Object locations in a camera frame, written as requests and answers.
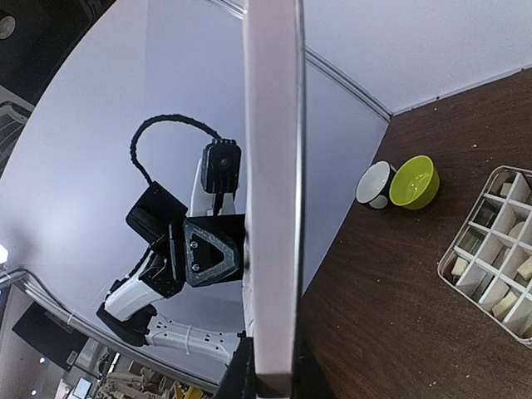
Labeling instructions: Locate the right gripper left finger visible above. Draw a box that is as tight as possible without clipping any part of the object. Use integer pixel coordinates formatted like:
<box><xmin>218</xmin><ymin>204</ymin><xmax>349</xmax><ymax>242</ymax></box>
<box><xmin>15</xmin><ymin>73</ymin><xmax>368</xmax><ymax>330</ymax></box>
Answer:
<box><xmin>213</xmin><ymin>337</ymin><xmax>257</xmax><ymax>399</ymax></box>

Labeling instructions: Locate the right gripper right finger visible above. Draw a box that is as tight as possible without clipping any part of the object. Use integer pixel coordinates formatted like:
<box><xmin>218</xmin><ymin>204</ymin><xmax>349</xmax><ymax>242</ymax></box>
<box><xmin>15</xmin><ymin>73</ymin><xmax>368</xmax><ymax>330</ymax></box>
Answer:
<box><xmin>291</xmin><ymin>339</ymin><xmax>337</xmax><ymax>399</ymax></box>

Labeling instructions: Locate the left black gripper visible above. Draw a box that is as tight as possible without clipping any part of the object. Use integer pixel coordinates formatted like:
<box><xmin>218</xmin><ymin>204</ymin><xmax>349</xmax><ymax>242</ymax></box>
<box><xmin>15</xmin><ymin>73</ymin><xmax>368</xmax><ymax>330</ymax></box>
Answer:
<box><xmin>126</xmin><ymin>181</ymin><xmax>245</xmax><ymax>298</ymax></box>

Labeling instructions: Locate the pink compartment tin box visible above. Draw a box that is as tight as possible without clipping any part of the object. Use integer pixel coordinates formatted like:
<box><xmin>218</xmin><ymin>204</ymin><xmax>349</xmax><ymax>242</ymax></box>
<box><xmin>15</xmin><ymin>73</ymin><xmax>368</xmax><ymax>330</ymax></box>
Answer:
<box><xmin>437</xmin><ymin>165</ymin><xmax>531</xmax><ymax>347</ymax></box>

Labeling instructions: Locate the bunny picture tin lid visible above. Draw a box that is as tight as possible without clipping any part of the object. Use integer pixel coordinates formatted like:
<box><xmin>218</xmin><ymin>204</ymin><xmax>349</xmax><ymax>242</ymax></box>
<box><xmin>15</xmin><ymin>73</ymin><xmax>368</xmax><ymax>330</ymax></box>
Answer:
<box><xmin>243</xmin><ymin>1</ymin><xmax>306</xmax><ymax>398</ymax></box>

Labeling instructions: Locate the black white small bowl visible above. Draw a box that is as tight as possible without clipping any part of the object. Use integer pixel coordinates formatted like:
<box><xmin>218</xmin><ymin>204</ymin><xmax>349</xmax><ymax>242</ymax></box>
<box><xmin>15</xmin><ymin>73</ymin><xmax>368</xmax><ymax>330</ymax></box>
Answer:
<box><xmin>355</xmin><ymin>160</ymin><xmax>397</xmax><ymax>210</ymax></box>

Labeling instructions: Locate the lime green bowl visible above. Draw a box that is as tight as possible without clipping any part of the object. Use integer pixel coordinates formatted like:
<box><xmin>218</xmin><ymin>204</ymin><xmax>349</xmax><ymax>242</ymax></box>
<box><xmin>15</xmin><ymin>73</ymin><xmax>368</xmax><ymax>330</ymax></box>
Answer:
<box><xmin>389</xmin><ymin>155</ymin><xmax>441</xmax><ymax>210</ymax></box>

